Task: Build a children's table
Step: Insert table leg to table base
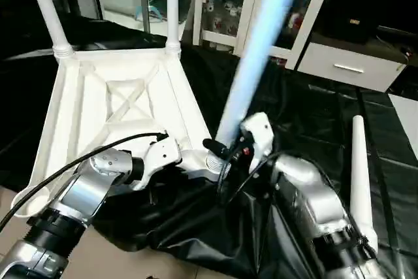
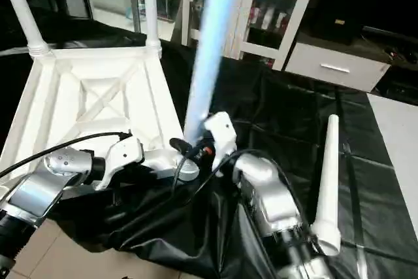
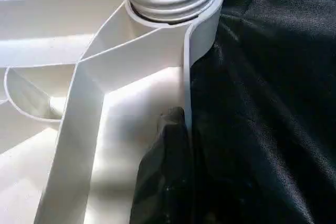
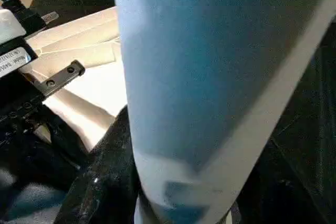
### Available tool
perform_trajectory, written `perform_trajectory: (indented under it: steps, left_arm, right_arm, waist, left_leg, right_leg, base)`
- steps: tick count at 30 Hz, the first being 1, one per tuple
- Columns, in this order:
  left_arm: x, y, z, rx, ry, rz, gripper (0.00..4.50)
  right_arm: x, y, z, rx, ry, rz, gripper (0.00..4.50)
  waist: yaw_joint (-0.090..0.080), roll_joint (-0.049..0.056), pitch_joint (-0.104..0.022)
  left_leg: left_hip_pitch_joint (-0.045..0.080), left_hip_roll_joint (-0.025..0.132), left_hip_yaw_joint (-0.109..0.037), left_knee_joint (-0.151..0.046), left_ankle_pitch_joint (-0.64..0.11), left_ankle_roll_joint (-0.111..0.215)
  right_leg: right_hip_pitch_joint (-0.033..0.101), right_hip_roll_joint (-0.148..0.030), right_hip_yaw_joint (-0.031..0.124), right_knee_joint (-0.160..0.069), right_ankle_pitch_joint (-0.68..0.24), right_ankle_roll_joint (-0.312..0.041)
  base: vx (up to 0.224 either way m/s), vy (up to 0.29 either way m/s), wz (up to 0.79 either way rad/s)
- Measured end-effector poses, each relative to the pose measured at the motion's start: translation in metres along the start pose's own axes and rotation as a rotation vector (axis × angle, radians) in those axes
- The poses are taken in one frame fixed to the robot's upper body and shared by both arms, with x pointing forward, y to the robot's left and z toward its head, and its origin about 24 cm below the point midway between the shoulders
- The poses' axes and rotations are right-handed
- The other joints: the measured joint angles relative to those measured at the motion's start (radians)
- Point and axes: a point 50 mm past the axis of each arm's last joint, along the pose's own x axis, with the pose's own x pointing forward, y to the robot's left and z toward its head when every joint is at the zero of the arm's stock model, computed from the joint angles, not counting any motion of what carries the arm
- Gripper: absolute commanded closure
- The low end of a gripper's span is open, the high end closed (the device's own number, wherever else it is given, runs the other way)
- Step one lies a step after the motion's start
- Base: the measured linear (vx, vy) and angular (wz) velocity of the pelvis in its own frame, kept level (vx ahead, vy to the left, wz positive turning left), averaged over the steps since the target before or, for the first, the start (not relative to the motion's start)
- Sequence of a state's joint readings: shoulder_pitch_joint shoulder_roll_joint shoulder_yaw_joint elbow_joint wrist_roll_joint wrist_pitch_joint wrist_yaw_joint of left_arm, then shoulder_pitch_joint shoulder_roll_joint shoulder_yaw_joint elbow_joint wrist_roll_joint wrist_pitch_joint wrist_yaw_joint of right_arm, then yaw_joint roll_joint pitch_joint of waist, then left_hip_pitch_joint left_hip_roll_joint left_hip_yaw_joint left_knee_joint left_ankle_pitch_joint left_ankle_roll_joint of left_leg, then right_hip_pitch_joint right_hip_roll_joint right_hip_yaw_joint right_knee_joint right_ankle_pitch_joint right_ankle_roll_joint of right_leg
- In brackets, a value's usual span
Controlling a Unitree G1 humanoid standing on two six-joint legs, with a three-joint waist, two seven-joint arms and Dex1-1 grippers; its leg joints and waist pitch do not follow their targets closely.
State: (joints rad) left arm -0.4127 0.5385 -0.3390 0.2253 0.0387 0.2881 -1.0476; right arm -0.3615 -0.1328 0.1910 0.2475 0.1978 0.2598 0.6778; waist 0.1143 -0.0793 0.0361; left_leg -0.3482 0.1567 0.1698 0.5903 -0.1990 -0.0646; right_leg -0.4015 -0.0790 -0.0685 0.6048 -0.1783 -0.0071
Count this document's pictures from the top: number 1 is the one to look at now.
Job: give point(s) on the white plastic table leg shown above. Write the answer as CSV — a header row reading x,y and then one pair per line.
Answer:
x,y
49,14
172,8
359,168
258,47

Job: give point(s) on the white plastic table top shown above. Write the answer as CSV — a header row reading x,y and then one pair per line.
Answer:
x,y
81,96

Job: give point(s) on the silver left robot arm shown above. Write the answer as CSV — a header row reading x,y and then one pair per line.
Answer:
x,y
88,190

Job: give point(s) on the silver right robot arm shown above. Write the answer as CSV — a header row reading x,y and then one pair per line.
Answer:
x,y
313,194

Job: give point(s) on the black work mat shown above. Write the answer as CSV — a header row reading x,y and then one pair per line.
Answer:
x,y
212,226

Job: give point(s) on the white glass door cabinet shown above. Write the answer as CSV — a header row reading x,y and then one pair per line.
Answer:
x,y
225,40

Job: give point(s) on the white drawer unit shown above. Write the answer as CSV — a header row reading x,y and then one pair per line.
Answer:
x,y
349,66

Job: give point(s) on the teal plastic bag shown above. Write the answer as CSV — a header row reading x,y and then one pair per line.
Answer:
x,y
140,11

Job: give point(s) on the black speaker box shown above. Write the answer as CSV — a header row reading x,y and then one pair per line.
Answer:
x,y
352,21

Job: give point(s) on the black desk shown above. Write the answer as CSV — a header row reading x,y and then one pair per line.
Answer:
x,y
398,47

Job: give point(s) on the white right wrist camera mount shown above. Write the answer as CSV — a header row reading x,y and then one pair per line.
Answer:
x,y
261,132

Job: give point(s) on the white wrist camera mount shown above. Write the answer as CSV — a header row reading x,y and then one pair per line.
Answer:
x,y
261,132
160,158

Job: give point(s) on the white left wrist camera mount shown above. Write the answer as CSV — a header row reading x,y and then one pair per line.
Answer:
x,y
160,158

